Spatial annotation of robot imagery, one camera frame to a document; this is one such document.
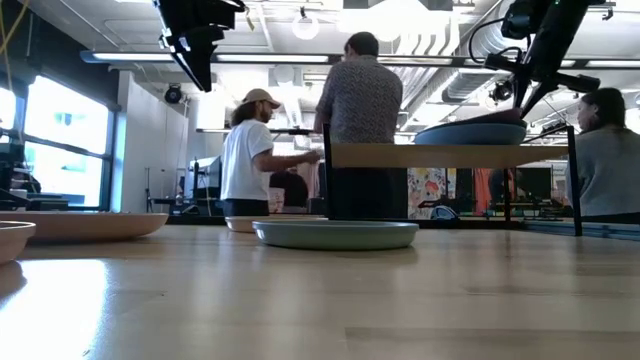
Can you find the blue plate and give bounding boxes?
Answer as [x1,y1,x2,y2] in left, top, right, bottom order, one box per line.
[413,122,529,147]

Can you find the orange hanging cloth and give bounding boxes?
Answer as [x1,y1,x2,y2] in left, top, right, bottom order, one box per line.
[472,168,494,216]

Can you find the beige plate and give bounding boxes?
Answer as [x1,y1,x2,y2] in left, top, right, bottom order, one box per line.
[224,215,329,234]

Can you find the black monitor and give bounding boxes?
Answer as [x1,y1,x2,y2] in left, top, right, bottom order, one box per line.
[517,167,554,202]

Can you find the colourful poster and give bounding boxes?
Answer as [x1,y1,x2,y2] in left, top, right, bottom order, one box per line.
[407,167,446,220]

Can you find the yellow hanging cable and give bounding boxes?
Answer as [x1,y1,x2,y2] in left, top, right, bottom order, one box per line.
[0,0,31,94]

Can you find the brown plate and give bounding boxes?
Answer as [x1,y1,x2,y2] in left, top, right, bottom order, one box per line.
[0,220,38,267]

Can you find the black aluminium frame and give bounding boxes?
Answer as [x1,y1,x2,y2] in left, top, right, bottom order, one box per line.
[167,213,331,227]
[522,219,640,242]

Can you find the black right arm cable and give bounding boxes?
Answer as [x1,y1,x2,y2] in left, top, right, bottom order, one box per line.
[468,17,524,66]

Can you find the black desk equipment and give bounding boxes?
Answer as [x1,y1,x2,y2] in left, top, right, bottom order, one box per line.
[0,142,71,212]

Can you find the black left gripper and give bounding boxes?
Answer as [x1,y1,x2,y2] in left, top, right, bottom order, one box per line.
[154,0,247,94]

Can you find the round white pendant lamp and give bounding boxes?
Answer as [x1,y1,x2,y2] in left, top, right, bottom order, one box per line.
[291,13,321,42]

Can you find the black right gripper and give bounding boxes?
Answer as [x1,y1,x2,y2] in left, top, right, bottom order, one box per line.
[483,53,601,120]

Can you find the beige hanging cloth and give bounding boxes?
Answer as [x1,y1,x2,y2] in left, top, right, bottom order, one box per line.
[294,162,322,200]

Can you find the white ventilation duct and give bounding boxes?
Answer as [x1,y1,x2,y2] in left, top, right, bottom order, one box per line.
[267,63,304,119]

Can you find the desk monitor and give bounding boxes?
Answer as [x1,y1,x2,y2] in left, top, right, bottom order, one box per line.
[188,155,224,201]

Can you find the large bright window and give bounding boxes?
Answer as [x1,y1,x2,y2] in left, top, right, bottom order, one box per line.
[0,74,115,211]

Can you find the person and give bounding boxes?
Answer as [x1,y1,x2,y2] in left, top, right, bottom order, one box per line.
[269,170,310,214]
[313,31,409,221]
[219,88,322,218]
[564,87,640,225]

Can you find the pink plate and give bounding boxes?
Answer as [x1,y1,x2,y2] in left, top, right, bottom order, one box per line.
[0,210,170,244]

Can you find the sage green plate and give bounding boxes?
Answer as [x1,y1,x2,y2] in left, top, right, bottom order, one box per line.
[251,220,421,252]

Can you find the wooden shelf with black legs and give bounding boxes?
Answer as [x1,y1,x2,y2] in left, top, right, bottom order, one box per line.
[322,123,584,238]

